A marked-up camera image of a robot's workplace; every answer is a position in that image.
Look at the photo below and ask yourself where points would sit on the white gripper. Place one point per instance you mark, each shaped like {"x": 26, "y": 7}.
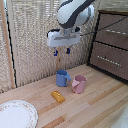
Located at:
{"x": 63, "y": 39}

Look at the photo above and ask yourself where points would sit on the blue mug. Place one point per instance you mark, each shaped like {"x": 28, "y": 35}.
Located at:
{"x": 61, "y": 79}

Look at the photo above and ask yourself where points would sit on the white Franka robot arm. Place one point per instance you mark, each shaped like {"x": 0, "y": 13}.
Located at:
{"x": 71, "y": 11}

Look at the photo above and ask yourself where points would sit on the dark wooden drawer cabinet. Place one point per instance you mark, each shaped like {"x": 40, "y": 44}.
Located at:
{"x": 113, "y": 12}

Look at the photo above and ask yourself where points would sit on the bamboo folding screen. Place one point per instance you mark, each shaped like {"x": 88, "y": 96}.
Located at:
{"x": 33, "y": 40}

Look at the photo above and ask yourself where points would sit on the pink mug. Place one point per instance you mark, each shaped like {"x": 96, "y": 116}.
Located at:
{"x": 79, "y": 85}

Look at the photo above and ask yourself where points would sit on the yellow rectangular block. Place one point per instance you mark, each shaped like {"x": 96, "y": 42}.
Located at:
{"x": 58, "y": 96}

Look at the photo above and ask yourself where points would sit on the white patterned plate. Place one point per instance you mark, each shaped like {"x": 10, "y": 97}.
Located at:
{"x": 15, "y": 115}

